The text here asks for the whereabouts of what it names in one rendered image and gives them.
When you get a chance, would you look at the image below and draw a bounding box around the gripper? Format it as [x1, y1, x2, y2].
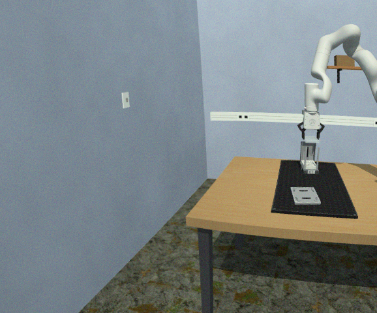
[297, 111, 325, 139]

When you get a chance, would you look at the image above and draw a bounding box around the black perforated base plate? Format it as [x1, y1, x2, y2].
[271, 160, 358, 219]

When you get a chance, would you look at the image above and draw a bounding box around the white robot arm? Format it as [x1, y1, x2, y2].
[302, 24, 377, 114]

